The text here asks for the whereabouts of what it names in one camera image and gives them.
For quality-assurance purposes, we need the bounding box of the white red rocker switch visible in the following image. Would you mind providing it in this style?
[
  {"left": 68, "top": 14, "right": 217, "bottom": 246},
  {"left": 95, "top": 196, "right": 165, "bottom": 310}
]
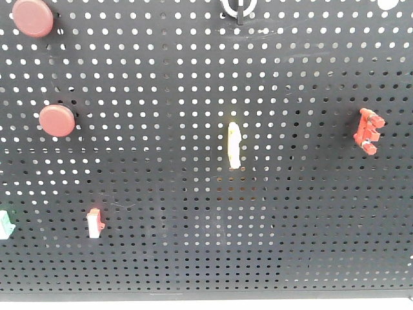
[{"left": 86, "top": 208, "right": 105, "bottom": 239}]

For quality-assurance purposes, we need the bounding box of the red toggle switch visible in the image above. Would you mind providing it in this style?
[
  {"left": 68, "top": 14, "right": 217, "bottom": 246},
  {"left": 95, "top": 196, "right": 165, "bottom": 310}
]
[{"left": 353, "top": 108, "right": 385, "bottom": 156}]

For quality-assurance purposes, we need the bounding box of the lower red push button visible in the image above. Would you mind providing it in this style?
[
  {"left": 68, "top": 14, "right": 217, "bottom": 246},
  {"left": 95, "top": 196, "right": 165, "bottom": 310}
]
[{"left": 39, "top": 105, "right": 76, "bottom": 137}]

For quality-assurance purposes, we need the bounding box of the yellow toggle switch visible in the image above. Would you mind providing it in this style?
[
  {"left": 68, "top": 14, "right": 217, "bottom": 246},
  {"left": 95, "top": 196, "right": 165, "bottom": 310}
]
[{"left": 227, "top": 122, "right": 242, "bottom": 169}]

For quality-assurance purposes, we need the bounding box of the white standing desk frame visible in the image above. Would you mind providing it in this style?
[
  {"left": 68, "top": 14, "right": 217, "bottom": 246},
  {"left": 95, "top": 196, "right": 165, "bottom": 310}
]
[{"left": 1, "top": 293, "right": 412, "bottom": 309}]

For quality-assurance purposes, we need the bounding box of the black perforated pegboard panel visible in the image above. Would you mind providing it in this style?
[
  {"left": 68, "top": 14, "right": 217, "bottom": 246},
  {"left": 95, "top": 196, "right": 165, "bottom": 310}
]
[{"left": 1, "top": 1, "right": 412, "bottom": 299}]

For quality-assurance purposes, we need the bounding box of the red push button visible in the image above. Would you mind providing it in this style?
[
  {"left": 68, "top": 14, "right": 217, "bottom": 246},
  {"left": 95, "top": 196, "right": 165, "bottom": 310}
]
[
  {"left": 39, "top": 105, "right": 76, "bottom": 137},
  {"left": 12, "top": 0, "right": 54, "bottom": 38}
]

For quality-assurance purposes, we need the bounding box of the white green rocker switch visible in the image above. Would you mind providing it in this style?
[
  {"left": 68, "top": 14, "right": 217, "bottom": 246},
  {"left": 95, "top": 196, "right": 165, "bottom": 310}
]
[{"left": 0, "top": 210, "right": 15, "bottom": 240}]

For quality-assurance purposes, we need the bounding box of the upper red push button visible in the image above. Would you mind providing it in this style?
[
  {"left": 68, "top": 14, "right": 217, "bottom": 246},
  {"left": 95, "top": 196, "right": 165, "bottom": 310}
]
[{"left": 12, "top": 0, "right": 54, "bottom": 38}]

